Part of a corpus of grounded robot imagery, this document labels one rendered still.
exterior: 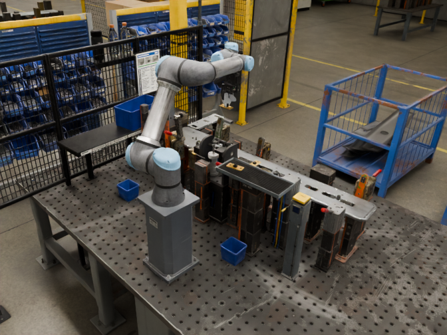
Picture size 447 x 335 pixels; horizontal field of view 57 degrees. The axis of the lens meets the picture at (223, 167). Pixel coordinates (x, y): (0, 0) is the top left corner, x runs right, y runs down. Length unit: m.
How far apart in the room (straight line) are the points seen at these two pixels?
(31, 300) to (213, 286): 1.48
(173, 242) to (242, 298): 0.41
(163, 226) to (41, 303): 1.43
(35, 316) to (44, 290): 0.22
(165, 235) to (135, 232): 0.49
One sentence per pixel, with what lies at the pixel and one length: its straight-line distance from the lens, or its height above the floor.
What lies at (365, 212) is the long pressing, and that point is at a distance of 2.13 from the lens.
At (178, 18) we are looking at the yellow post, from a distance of 3.15.
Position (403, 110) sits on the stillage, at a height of 0.92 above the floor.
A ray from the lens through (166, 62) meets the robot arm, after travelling 1.89.
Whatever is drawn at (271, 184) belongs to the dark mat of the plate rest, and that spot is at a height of 1.16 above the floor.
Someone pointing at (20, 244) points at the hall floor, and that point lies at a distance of 3.62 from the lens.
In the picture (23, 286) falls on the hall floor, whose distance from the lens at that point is 3.25.
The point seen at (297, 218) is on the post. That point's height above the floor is 1.07.
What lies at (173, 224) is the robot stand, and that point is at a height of 1.02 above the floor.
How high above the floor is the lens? 2.16
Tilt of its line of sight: 30 degrees down
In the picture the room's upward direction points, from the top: 2 degrees clockwise
